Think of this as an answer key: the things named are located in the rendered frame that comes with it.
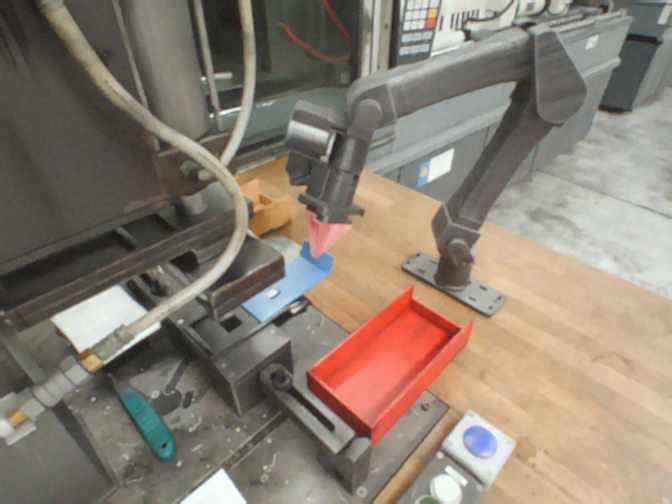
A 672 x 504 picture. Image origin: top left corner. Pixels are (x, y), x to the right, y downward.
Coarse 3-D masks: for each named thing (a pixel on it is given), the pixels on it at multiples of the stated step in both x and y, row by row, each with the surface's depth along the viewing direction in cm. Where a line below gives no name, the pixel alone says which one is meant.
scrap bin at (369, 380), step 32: (384, 320) 67; (416, 320) 71; (448, 320) 68; (352, 352) 64; (384, 352) 66; (416, 352) 66; (448, 352) 61; (320, 384) 55; (352, 384) 61; (384, 384) 61; (416, 384) 56; (352, 416) 52; (384, 416) 51
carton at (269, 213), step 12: (252, 180) 97; (252, 192) 99; (264, 204) 101; (276, 204) 90; (288, 204) 93; (264, 216) 89; (276, 216) 92; (288, 216) 95; (252, 228) 88; (264, 228) 91; (276, 228) 93
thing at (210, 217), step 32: (192, 192) 44; (224, 192) 51; (128, 224) 47; (160, 224) 47; (192, 224) 45; (224, 224) 48; (64, 256) 43; (96, 256) 43; (128, 256) 41; (160, 256) 43; (192, 256) 46; (256, 256) 47; (0, 288) 37; (32, 288) 39; (64, 288) 37; (96, 288) 40; (224, 288) 43; (256, 288) 47; (32, 320) 37
